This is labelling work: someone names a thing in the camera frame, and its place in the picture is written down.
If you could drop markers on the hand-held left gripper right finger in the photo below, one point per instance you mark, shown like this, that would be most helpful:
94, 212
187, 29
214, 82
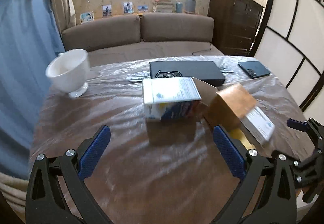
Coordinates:
229, 153

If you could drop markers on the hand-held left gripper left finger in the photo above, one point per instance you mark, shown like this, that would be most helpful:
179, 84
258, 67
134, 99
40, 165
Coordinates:
93, 153

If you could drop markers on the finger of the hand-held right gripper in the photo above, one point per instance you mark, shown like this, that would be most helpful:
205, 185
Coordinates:
297, 124
308, 170

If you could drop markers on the brown cardboard box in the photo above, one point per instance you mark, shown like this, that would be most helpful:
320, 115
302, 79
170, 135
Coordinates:
232, 105

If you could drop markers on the white medicine box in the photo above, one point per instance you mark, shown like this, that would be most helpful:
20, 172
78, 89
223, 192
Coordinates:
172, 92

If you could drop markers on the small dark phone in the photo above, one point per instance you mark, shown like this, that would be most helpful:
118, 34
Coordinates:
253, 68

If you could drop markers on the black-framed sliding door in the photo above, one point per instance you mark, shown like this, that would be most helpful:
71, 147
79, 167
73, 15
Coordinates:
278, 49

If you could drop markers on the white footed ceramic bowl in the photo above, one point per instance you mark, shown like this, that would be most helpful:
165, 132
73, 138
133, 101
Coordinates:
68, 74

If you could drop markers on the beige upholstered chair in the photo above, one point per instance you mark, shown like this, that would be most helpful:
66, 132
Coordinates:
11, 191

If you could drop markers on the black flat phone case box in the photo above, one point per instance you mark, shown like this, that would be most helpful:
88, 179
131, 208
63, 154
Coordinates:
187, 69

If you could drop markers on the blue curtain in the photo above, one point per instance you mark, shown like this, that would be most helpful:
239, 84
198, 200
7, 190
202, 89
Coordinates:
25, 62

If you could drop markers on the dark wooden dresser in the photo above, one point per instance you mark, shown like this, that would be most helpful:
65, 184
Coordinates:
232, 21

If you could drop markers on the brown sofa back cushion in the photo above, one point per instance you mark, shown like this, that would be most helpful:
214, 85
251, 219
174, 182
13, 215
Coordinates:
177, 26
101, 31

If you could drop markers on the brown sofa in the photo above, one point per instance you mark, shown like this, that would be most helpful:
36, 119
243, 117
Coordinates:
164, 49

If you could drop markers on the photo print with teal border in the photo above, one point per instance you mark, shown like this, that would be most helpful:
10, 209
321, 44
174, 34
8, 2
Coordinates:
87, 17

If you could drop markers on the photo print of standing figure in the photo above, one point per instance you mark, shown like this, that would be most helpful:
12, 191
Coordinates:
107, 10

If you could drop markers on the photo print of seated figure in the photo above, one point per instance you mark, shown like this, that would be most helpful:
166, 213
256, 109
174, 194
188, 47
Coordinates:
128, 7

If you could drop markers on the light grey cylinder speaker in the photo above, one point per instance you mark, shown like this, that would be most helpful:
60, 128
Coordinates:
191, 5

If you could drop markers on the photo print of building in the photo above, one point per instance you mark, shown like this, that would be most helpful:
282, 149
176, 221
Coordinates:
143, 8

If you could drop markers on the stack of books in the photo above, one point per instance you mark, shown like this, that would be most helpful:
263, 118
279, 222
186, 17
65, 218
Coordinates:
163, 5

